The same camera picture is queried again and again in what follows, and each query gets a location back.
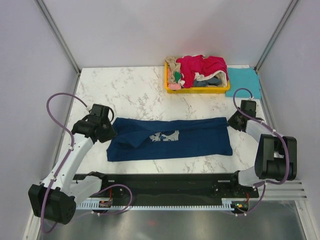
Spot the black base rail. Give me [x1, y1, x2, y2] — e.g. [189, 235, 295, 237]
[74, 172, 261, 207]

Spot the right aluminium frame post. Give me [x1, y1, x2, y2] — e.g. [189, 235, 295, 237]
[254, 0, 300, 73]

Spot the grey blue garment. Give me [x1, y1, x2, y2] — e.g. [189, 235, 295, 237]
[193, 76, 222, 88]

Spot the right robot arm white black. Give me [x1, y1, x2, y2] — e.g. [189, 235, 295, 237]
[227, 100, 297, 197]

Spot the yellow plastic bin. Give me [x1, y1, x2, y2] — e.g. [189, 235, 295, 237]
[164, 61, 231, 94]

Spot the white slotted cable duct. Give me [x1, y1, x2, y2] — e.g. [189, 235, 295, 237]
[76, 198, 249, 211]

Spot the aluminium frame post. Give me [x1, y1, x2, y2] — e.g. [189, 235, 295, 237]
[254, 0, 300, 73]
[34, 0, 82, 76]

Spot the beige white green shirt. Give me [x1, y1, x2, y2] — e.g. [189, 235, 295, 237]
[165, 56, 185, 87]

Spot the red t-shirt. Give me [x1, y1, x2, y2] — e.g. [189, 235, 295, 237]
[176, 55, 229, 88]

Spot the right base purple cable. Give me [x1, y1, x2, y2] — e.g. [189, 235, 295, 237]
[231, 182, 267, 218]

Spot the pink cloth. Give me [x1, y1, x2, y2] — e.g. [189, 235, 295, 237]
[168, 83, 182, 91]

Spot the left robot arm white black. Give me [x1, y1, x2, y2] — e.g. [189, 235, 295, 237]
[28, 104, 117, 225]

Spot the navy blue printed t-shirt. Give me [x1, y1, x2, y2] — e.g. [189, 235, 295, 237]
[106, 117, 233, 162]

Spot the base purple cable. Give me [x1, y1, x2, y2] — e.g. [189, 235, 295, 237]
[91, 183, 133, 217]
[231, 182, 267, 218]

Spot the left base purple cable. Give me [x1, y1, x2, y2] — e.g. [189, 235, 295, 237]
[91, 183, 133, 217]

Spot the left aluminium frame post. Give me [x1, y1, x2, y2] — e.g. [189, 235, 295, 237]
[34, 0, 82, 76]

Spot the folded teal t-shirt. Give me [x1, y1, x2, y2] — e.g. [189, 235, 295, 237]
[225, 67, 261, 100]

